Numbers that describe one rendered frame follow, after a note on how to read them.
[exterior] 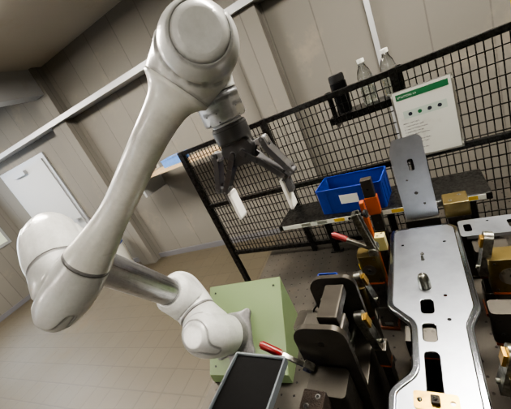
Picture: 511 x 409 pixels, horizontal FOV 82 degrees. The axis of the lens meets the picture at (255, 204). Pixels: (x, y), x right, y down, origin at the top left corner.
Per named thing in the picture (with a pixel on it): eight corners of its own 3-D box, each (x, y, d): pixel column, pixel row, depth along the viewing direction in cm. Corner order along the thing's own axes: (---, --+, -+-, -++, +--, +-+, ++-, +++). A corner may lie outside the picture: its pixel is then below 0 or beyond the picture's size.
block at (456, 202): (483, 278, 117) (469, 200, 105) (459, 279, 121) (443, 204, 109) (478, 264, 123) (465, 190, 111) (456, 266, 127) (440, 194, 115)
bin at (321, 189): (388, 207, 129) (380, 181, 124) (323, 215, 147) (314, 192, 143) (392, 189, 141) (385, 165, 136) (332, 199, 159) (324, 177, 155)
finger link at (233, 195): (229, 193, 67) (226, 194, 68) (242, 219, 70) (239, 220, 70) (235, 187, 70) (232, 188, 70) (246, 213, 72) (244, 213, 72)
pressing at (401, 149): (439, 215, 114) (420, 133, 103) (406, 220, 120) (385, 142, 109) (439, 214, 115) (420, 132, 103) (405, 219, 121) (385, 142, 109)
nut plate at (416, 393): (459, 396, 60) (457, 392, 60) (461, 415, 57) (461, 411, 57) (413, 390, 65) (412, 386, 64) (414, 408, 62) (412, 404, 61)
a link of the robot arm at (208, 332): (226, 366, 116) (189, 373, 99) (202, 330, 127) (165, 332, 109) (251, 334, 116) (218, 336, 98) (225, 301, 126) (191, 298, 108)
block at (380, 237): (407, 311, 118) (384, 236, 106) (397, 311, 120) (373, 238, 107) (406, 304, 121) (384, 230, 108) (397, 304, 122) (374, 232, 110)
